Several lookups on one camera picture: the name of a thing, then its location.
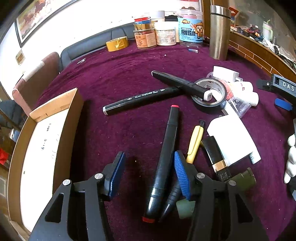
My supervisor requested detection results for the yellow tape roll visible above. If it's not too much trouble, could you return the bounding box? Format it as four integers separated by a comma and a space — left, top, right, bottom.
106, 36, 129, 52

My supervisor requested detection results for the steel thermos bottle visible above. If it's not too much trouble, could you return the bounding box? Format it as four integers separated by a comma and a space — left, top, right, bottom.
209, 5, 231, 61

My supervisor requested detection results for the black marker grey cap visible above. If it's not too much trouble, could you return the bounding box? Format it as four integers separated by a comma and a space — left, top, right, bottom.
102, 87, 181, 115

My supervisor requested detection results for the maroon chair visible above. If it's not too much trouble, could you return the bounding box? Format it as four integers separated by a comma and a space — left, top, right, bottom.
12, 52, 60, 115

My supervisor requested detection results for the white charger plug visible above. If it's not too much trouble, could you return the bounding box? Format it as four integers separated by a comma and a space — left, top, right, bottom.
213, 66, 243, 83

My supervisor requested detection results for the purple table cloth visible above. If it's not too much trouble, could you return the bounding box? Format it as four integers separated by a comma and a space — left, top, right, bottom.
38, 42, 295, 240

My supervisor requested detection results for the framed horse painting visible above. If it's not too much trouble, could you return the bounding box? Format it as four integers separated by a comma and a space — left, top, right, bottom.
15, 0, 76, 47

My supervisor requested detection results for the cardboard tray box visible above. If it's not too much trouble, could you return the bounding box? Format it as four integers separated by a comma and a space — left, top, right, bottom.
8, 88, 84, 238

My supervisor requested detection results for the black electrical tape roll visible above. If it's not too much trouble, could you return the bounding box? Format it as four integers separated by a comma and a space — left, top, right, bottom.
191, 78, 227, 113

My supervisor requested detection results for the white plastic jar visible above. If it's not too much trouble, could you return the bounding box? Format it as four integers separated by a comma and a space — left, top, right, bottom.
154, 22, 177, 46

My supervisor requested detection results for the white glue bottle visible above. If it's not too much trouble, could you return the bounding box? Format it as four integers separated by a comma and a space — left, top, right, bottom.
224, 81, 259, 106

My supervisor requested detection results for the black marker white tip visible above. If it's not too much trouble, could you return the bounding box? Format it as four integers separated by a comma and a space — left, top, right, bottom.
151, 70, 212, 101

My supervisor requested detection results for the white gloved right hand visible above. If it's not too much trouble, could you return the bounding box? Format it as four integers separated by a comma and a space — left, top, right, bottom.
283, 134, 296, 184

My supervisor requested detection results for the white power adapter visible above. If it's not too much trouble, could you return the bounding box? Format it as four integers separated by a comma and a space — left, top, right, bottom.
207, 115, 261, 166

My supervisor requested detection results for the dark blue sofa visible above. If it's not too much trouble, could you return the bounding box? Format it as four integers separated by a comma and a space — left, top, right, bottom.
60, 23, 134, 69

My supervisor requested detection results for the blue label snack jar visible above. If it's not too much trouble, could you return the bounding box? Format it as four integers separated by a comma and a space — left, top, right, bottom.
178, 9, 204, 45

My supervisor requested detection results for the orange label jar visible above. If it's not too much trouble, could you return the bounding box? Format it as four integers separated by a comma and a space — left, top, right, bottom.
133, 17, 157, 49

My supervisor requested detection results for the black marker red cap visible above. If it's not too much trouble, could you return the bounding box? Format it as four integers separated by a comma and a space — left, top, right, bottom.
142, 104, 180, 223

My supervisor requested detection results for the olive green tube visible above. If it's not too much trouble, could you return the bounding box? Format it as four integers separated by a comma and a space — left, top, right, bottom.
176, 168, 256, 219

